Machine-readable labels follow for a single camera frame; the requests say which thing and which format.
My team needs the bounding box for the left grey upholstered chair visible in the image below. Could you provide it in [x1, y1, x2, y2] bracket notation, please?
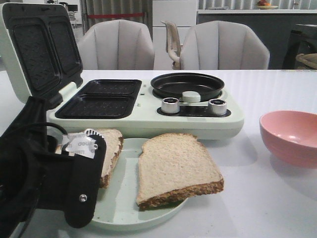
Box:
[77, 19, 155, 70]

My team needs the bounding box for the bread slice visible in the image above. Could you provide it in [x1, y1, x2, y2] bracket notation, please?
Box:
[136, 133, 224, 210]
[55, 128, 123, 188]

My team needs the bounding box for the white refrigerator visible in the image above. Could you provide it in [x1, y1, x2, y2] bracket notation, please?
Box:
[152, 0, 199, 70]

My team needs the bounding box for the breakfast maker hinged lid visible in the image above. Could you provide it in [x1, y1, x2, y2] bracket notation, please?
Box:
[0, 2, 83, 109]

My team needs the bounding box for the silver control knob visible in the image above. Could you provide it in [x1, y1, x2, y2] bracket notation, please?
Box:
[208, 99, 227, 116]
[161, 97, 180, 114]

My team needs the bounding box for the mint green breakfast maker base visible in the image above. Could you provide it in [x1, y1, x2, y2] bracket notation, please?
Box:
[49, 79, 244, 140]

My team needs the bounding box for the fruit plate on counter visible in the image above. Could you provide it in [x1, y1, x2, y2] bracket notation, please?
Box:
[256, 0, 278, 10]

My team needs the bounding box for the left silver control knob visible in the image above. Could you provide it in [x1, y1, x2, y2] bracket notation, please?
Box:
[161, 97, 180, 114]

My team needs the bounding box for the pink plastic bowl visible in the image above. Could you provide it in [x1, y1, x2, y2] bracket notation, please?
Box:
[259, 110, 317, 169]

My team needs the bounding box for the black round frying pan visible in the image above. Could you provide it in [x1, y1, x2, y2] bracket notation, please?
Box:
[151, 72, 224, 102]

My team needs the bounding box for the red barrier tape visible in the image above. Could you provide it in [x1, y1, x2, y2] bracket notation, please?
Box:
[87, 12, 145, 19]

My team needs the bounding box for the beige folding chair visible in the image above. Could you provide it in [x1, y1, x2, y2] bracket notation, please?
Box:
[161, 21, 182, 70]

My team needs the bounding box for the right silver control knob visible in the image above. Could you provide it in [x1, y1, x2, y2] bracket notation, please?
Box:
[208, 99, 227, 116]

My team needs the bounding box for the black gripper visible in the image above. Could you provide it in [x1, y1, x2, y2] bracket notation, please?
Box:
[0, 97, 106, 238]

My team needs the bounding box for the right grey upholstered chair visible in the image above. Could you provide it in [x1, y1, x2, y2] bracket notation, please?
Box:
[180, 20, 270, 70]

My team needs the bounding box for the grey upholstered chair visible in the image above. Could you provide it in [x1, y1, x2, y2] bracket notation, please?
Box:
[77, 19, 155, 70]
[180, 20, 270, 70]

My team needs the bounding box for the mint green round plate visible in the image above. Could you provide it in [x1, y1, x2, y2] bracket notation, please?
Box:
[90, 138, 187, 231]

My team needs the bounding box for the dark grey kitchen counter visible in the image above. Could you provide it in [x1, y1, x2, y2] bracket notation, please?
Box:
[186, 10, 317, 69]

